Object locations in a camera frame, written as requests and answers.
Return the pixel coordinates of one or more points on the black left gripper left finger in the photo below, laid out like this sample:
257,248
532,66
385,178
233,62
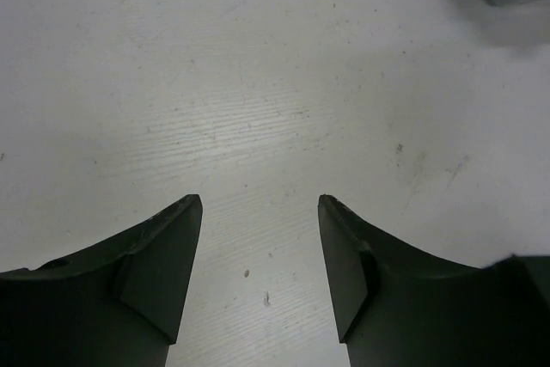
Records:
118,302

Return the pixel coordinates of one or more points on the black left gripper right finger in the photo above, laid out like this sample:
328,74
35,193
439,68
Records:
397,305

